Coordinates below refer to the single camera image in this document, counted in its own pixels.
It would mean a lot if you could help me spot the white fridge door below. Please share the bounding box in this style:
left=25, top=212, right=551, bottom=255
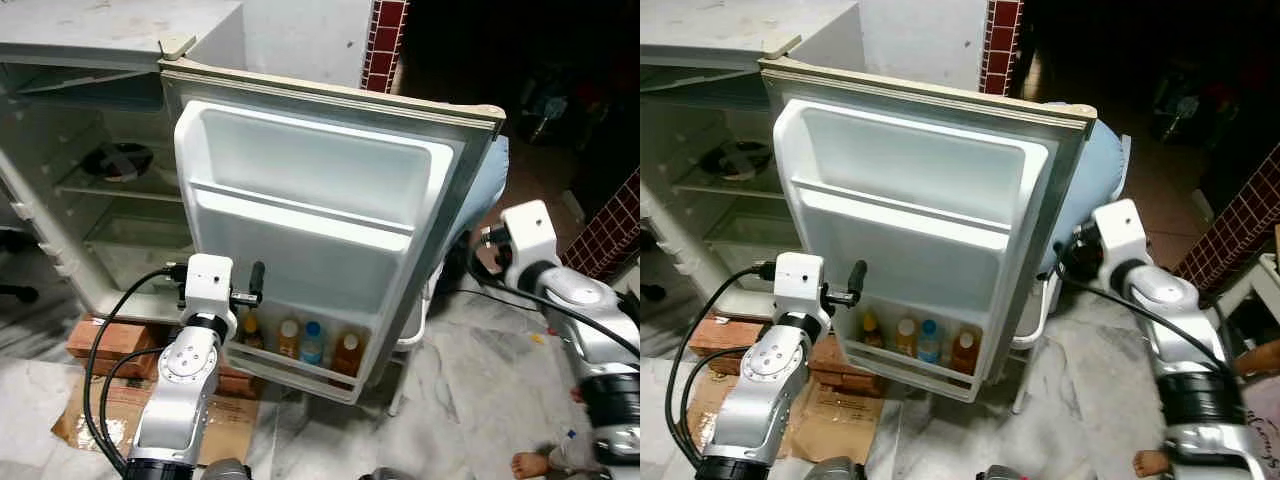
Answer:
left=758, top=38, right=1099, bottom=403
left=158, top=38, right=507, bottom=406

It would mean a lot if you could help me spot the clear fridge shelf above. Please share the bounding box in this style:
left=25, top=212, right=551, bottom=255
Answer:
left=55, top=175, right=186, bottom=201
left=675, top=172, right=791, bottom=199

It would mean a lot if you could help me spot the light blue chair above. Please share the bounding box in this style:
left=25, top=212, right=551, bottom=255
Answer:
left=385, top=135, right=513, bottom=416
left=1010, top=120, right=1131, bottom=416

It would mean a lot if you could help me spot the flat brown printed cardboard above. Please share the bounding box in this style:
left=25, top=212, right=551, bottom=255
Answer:
left=685, top=370, right=741, bottom=441
left=52, top=375, right=136, bottom=451

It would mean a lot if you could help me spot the white shelf table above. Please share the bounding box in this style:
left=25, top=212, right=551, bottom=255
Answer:
left=1200, top=255, right=1280, bottom=341

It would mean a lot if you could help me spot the round dark bowl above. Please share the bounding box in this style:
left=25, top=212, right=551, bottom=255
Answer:
left=85, top=143, right=153, bottom=184
left=700, top=140, right=771, bottom=181

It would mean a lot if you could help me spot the person in pale pink clothes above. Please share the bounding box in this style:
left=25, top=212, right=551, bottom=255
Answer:
left=1132, top=340, right=1280, bottom=479
left=510, top=450, right=601, bottom=479

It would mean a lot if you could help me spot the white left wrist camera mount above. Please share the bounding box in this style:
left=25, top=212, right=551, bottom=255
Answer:
left=773, top=252, right=829, bottom=323
left=183, top=254, right=237, bottom=323

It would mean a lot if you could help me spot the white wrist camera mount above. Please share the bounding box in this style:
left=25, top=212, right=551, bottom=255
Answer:
left=773, top=252, right=829, bottom=323
left=497, top=200, right=561, bottom=291
left=183, top=254, right=237, bottom=323
left=1090, top=198, right=1151, bottom=291

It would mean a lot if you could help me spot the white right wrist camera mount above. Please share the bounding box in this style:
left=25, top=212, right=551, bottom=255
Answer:
left=1090, top=198, right=1151, bottom=291
left=497, top=200, right=561, bottom=291

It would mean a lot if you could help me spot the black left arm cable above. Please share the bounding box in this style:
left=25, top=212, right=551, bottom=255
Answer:
left=83, top=265, right=191, bottom=471
left=665, top=262, right=781, bottom=466

